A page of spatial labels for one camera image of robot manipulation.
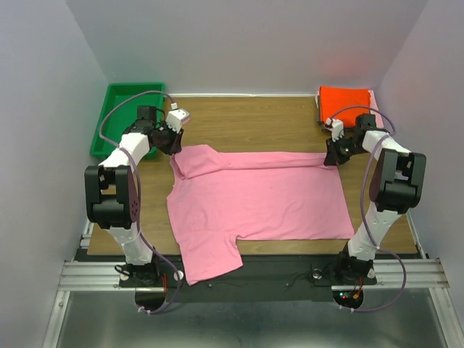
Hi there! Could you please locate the green plastic tray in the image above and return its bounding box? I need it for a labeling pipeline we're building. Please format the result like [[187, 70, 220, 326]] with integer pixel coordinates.
[[90, 82, 165, 160]]

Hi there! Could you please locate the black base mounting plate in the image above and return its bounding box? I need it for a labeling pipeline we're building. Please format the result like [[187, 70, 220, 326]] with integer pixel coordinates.
[[72, 254, 378, 304]]

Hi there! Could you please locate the folded light pink t shirt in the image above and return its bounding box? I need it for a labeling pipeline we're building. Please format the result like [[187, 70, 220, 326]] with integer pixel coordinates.
[[369, 90, 384, 128]]

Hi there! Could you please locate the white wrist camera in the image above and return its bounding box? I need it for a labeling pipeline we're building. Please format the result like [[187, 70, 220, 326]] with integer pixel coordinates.
[[325, 117, 344, 142], [165, 102, 191, 133]]

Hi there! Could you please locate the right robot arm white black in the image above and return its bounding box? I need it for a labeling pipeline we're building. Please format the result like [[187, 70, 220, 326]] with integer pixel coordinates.
[[323, 107, 426, 283]]

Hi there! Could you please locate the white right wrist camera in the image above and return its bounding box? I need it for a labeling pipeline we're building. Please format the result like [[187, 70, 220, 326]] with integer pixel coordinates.
[[325, 117, 344, 142]]

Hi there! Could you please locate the aluminium frame rail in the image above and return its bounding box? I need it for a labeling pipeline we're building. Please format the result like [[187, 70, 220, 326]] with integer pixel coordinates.
[[58, 259, 450, 292]]

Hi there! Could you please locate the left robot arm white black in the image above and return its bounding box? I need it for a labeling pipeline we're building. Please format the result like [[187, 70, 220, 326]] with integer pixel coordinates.
[[84, 104, 190, 287]]

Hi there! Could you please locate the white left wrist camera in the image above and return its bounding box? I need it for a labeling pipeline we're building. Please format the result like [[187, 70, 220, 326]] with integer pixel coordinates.
[[165, 102, 191, 133]]

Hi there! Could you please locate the folded orange t shirt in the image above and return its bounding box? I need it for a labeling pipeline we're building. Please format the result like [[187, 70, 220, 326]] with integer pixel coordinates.
[[318, 86, 371, 128]]

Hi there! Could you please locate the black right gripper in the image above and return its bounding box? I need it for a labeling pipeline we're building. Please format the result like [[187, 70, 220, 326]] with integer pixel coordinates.
[[323, 133, 368, 166]]

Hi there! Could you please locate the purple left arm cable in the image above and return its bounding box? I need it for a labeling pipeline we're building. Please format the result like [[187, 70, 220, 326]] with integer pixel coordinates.
[[98, 90, 184, 315]]

